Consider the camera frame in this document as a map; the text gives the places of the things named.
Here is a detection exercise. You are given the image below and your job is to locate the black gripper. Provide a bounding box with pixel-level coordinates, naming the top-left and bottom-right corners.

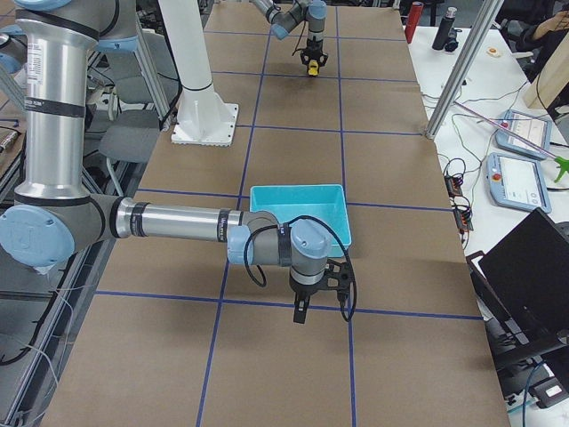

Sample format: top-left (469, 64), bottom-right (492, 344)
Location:
top-left (289, 270), bottom-right (325, 324)
top-left (307, 37), bottom-right (322, 68)

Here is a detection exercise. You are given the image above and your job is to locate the yellow beetle toy car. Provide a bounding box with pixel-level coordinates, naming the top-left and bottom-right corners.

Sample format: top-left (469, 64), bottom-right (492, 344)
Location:
top-left (307, 62), bottom-right (319, 77)

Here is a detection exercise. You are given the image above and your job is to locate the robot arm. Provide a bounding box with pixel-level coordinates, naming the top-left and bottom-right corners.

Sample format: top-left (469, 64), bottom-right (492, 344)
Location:
top-left (1, 1), bottom-right (335, 323)
top-left (252, 0), bottom-right (328, 77)

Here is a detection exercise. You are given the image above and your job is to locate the light blue plastic bin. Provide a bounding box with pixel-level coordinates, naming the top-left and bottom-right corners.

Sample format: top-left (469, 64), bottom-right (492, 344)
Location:
top-left (250, 184), bottom-right (351, 249)

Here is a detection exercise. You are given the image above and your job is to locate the red bottle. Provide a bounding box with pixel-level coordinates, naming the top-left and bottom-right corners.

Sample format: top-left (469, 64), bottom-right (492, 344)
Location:
top-left (405, 1), bottom-right (424, 44)

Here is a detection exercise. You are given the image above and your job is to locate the brown paper table mat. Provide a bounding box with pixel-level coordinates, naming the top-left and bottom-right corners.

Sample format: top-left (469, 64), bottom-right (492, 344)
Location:
top-left (43, 4), bottom-right (512, 427)

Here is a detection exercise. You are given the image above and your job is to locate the black bottle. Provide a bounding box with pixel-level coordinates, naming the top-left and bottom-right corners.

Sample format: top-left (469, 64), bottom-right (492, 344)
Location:
top-left (431, 6), bottom-right (457, 51)

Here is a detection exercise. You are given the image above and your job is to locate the small usb adapter board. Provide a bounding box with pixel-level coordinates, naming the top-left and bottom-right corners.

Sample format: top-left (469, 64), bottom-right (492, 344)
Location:
top-left (445, 176), bottom-right (463, 197)

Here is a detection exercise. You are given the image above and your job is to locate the grey office chair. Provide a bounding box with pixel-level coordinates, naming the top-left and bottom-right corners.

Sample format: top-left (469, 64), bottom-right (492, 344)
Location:
top-left (98, 30), bottom-right (168, 165)

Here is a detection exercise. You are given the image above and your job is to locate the black laptop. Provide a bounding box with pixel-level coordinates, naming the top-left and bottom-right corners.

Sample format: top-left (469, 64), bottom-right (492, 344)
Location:
top-left (467, 208), bottom-right (568, 375)

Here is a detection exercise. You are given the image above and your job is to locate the near teach pendant tablet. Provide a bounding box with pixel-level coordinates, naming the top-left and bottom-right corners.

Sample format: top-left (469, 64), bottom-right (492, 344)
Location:
top-left (486, 153), bottom-right (552, 214)

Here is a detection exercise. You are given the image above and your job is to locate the teach pendant tablet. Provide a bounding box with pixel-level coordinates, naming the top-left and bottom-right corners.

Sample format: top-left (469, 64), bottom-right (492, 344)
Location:
top-left (486, 153), bottom-right (552, 214)
top-left (495, 109), bottom-right (553, 160)

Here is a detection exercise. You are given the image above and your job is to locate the far teach pendant tablet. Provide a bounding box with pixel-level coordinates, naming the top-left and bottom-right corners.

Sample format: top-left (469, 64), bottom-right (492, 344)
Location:
top-left (495, 109), bottom-right (553, 160)

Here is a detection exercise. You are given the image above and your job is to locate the wooden board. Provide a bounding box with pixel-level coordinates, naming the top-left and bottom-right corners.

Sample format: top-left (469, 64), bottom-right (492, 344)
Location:
top-left (523, 36), bottom-right (568, 109)

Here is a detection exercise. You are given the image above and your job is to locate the green grabber stick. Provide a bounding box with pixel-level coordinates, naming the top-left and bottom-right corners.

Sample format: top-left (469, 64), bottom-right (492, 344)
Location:
top-left (453, 101), bottom-right (569, 182)

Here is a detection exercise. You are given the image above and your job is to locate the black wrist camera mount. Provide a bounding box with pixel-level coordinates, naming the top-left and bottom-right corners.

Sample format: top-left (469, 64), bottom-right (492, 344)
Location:
top-left (325, 258), bottom-right (353, 305)
top-left (301, 49), bottom-right (328, 67)

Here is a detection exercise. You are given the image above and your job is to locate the black camera cable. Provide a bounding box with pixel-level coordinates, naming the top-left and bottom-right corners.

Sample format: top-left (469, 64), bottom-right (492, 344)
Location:
top-left (243, 215), bottom-right (358, 323)

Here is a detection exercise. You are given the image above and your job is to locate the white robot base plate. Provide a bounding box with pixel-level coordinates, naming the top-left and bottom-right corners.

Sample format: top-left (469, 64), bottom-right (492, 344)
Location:
top-left (171, 101), bottom-right (239, 147)

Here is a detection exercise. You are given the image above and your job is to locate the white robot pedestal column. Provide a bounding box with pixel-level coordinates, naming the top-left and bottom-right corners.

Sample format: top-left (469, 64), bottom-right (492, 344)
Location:
top-left (159, 0), bottom-right (217, 119)

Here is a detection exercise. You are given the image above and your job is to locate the grey aluminium frame post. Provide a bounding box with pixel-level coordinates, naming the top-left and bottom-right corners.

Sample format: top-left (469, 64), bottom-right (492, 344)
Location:
top-left (425, 0), bottom-right (503, 140)

